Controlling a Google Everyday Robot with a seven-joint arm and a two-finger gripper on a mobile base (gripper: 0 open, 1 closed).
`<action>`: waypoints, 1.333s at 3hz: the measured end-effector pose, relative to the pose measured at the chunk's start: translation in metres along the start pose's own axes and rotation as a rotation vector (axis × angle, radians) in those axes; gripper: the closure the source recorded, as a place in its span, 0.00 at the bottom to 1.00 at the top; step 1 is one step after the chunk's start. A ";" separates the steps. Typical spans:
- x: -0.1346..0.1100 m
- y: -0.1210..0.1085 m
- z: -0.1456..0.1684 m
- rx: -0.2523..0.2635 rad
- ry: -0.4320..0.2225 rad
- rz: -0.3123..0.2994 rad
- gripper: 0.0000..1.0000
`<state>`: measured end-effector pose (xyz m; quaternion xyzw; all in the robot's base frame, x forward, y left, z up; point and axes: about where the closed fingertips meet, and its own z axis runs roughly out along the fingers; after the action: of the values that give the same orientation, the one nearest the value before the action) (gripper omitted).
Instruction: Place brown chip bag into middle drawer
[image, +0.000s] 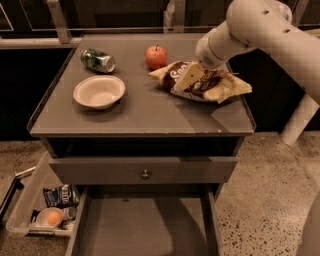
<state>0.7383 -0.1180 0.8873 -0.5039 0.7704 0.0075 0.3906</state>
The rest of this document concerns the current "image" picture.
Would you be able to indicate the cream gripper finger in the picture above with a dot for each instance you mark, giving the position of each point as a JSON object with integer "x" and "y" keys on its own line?
{"x": 193, "y": 72}

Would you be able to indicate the brown chip bag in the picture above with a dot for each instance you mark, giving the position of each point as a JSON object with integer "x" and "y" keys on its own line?
{"x": 215, "y": 86}

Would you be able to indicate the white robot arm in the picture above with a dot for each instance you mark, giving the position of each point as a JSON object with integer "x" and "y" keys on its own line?
{"x": 258, "y": 24}

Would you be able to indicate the grey drawer cabinet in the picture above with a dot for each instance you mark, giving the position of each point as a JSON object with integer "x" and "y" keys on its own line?
{"x": 146, "y": 121}

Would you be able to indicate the top drawer with knob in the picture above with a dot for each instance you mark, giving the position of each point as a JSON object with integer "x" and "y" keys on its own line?
{"x": 143, "y": 170}

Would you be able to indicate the open middle drawer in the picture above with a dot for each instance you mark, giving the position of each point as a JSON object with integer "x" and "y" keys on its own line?
{"x": 146, "y": 220}

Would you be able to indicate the blue chip bag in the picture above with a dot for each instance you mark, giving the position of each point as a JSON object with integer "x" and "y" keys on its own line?
{"x": 60, "y": 197}

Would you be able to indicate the red apple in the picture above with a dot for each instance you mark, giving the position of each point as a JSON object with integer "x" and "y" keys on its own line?
{"x": 156, "y": 57}

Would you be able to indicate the green soda can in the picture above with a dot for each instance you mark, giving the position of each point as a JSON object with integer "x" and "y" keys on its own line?
{"x": 97, "y": 61}

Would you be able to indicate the white paper bowl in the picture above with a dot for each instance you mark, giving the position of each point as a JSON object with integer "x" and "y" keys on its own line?
{"x": 99, "y": 92}

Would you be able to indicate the small can in bin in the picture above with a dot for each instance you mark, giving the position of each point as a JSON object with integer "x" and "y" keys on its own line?
{"x": 69, "y": 213}

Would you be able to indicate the small bowl with orange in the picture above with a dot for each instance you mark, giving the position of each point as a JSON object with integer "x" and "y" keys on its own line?
{"x": 49, "y": 217}

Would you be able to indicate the clear plastic bin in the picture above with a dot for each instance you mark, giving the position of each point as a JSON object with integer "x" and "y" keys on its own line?
{"x": 31, "y": 202}

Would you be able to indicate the white slanted post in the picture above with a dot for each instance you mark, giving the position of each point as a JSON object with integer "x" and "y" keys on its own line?
{"x": 302, "y": 115}

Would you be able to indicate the metal railing frame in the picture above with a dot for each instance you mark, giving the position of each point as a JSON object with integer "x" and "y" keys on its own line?
{"x": 24, "y": 19}

